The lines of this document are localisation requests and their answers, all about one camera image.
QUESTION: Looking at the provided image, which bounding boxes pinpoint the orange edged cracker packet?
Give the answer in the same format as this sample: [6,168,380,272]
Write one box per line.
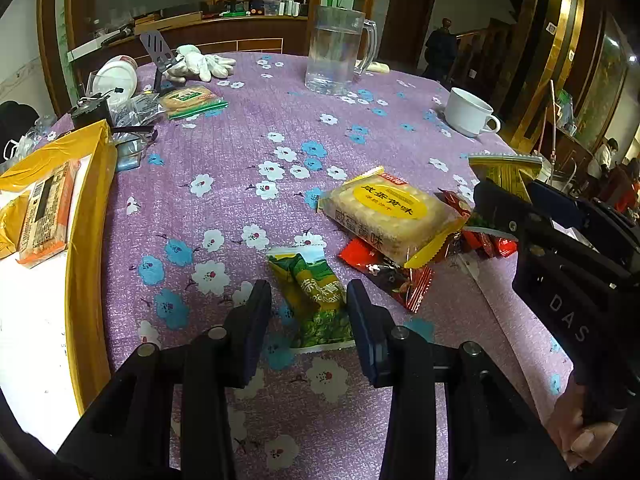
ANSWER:
[16,160,82,267]

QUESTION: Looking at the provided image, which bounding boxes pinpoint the gold foil snack packet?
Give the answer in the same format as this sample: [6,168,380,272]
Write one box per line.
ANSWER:
[467,154,543,202]

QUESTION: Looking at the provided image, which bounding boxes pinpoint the wooden door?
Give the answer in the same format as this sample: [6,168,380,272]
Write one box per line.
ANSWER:
[387,0,440,69]

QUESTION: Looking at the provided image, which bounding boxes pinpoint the black device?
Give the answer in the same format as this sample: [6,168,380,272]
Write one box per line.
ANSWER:
[71,97,114,129]

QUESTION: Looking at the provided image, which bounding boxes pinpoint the wooden counter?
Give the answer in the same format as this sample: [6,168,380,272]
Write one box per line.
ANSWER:
[67,0,312,68]

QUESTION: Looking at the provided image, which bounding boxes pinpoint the white gloves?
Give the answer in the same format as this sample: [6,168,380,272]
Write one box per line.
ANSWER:
[164,45,237,84]

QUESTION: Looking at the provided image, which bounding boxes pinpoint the black microphone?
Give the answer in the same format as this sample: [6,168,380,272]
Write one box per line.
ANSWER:
[100,27,135,47]

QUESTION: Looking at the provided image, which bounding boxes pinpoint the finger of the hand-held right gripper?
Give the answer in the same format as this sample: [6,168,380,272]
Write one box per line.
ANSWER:
[527,180,589,228]
[474,178,534,245]

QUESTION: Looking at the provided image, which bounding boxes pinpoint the red brown candy packet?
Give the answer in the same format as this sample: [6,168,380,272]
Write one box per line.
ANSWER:
[337,237,436,314]

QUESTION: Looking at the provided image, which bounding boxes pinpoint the white plastic tub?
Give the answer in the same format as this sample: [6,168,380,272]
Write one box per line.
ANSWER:
[92,56,139,107]

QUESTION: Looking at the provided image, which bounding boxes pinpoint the dark standing figure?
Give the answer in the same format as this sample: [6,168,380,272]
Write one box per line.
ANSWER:
[425,17,459,82]

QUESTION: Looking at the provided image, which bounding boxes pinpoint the yellow cardboard box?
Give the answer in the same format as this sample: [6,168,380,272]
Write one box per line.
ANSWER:
[0,120,119,411]

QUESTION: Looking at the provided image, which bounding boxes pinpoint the yellow cracker packet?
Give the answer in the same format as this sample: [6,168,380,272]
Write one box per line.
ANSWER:
[317,170,468,268]

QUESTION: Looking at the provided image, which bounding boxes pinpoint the green biscuit packet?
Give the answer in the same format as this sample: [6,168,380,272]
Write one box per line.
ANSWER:
[159,86,229,121]

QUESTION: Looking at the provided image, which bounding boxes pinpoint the bright red small candy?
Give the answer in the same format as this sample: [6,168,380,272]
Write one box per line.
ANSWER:
[462,227,519,260]

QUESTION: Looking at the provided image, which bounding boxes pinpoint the green pea packet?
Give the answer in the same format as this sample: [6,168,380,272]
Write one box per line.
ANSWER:
[267,247,357,352]

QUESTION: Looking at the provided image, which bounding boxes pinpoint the person's right hand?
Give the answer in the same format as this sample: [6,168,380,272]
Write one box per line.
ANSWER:
[545,385,623,472]

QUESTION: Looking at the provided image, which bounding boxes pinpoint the purple floral tablecloth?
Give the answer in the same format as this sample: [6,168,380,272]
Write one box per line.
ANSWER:
[30,52,576,480]

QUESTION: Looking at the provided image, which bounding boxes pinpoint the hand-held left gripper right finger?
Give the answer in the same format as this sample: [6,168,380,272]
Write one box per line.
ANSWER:
[346,280,571,480]

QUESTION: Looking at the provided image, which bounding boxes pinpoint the white face mask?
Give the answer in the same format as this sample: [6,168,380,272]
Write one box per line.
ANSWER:
[2,137,32,162]

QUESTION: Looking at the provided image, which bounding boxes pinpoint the dark red gold candy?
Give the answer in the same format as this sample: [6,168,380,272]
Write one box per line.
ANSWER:
[436,189,475,221]

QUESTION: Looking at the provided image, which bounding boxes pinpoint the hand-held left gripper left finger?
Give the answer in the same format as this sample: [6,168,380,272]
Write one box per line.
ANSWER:
[56,280,273,480]

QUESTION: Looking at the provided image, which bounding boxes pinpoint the clear plastic wrappers pile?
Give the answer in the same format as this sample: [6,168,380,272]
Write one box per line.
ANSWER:
[112,94,162,168]

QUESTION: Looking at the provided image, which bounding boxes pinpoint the white cup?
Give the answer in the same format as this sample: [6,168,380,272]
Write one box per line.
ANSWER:
[444,87,501,137]

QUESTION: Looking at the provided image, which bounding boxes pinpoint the glass mug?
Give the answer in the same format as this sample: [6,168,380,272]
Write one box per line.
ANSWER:
[305,5,377,97]

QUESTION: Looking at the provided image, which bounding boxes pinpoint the black slotted spatula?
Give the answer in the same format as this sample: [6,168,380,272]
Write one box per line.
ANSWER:
[140,31,177,93]

